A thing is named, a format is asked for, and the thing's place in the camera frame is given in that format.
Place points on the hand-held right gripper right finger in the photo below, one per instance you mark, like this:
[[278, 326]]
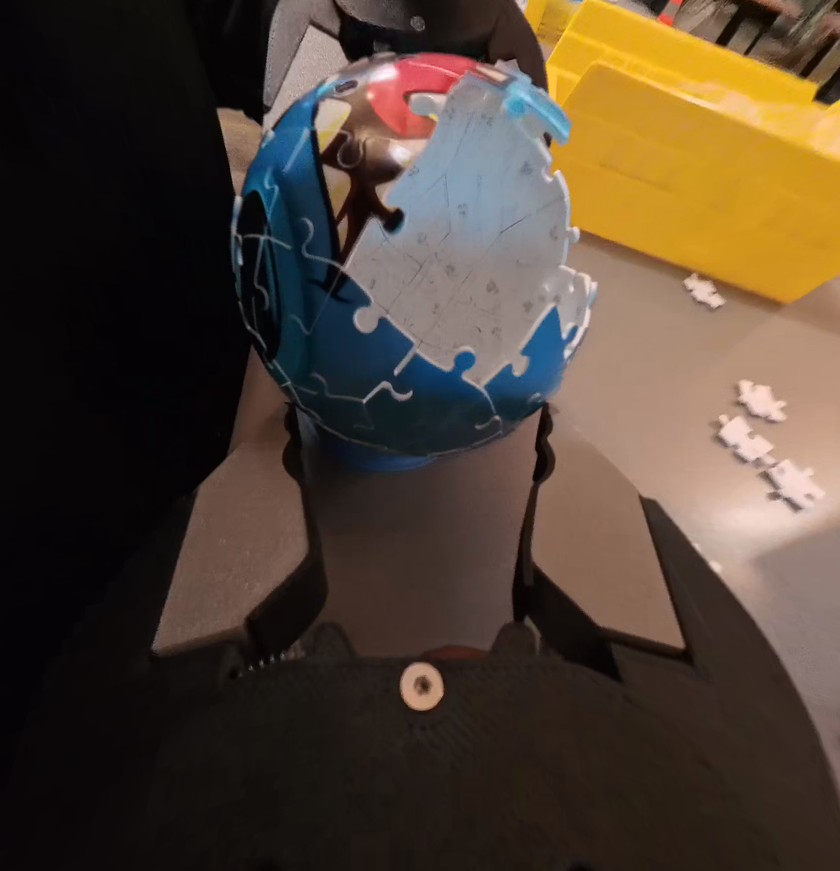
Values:
[[597, 558]]

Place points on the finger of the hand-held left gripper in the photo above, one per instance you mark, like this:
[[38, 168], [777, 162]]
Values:
[[297, 68]]

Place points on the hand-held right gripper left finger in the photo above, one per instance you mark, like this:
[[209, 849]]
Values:
[[236, 551]]

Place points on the blue monster puzzle ball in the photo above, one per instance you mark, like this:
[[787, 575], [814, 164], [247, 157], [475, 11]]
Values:
[[461, 272]]

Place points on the white loose puzzle piece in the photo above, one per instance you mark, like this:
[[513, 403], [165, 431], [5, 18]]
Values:
[[702, 291], [760, 400], [743, 439], [794, 483]]

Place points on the person's black top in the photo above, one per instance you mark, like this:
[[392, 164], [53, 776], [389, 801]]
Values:
[[86, 272]]

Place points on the yellow plastic bin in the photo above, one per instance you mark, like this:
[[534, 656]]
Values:
[[699, 170]]

